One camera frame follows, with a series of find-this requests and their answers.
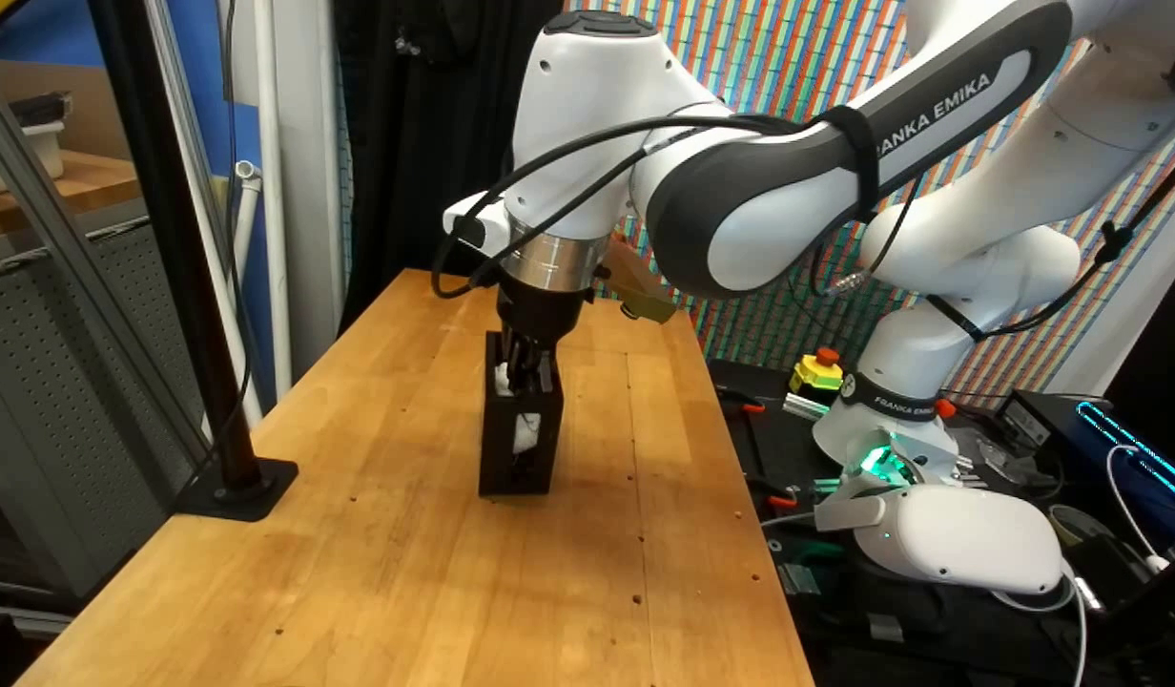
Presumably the yellow red emergency stop button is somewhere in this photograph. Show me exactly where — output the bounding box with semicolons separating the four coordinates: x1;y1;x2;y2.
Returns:
785;345;852;410

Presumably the colourful patterned backdrop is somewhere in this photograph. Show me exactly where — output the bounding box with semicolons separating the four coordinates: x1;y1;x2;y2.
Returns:
490;0;1175;413

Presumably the black pole stand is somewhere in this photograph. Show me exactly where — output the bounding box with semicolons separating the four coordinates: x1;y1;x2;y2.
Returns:
84;0;301;523

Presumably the black perforated box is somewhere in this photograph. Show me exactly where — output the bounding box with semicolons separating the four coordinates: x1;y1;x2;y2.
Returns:
476;323;570;499

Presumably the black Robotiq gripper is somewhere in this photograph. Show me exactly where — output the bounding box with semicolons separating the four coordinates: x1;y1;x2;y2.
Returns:
494;278;598;406

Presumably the black curtain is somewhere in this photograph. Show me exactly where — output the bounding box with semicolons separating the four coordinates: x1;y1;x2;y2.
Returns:
331;0;570;336

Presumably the wooden shelf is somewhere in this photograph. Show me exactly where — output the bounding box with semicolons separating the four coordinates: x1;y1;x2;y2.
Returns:
0;146;144;249

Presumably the white VR headset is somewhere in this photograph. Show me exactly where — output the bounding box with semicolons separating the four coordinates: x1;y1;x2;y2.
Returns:
811;482;1078;603

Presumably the white cable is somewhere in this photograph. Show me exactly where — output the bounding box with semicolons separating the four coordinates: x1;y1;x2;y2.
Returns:
1099;444;1175;580

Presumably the teal white small device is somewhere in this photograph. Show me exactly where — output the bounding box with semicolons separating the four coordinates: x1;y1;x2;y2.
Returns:
852;426;931;499

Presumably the olive wrist camera block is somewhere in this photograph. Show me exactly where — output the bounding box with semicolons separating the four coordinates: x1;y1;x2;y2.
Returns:
598;231;682;323

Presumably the grey perforated metal panel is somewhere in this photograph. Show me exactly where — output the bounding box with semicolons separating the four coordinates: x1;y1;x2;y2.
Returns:
0;212;213;603

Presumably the blue crate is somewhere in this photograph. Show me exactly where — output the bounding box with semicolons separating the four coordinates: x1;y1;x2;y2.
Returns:
1072;392;1175;552

